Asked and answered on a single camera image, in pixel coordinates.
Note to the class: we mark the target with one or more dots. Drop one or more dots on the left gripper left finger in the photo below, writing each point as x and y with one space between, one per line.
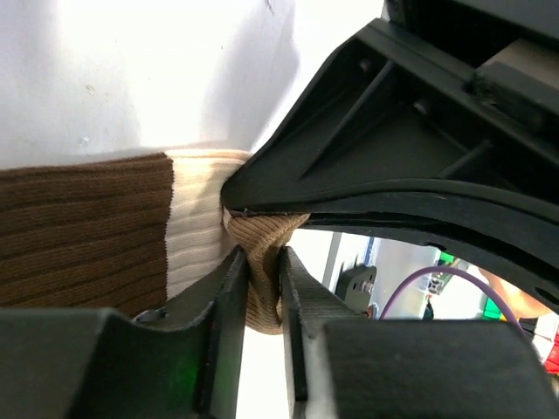
182 361

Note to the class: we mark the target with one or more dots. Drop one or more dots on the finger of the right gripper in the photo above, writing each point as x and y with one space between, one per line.
388 116
529 273

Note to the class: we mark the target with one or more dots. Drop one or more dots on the beige brown striped sock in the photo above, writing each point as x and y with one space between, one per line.
133 233

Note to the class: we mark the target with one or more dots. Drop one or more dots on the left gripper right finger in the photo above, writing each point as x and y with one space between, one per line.
341 365

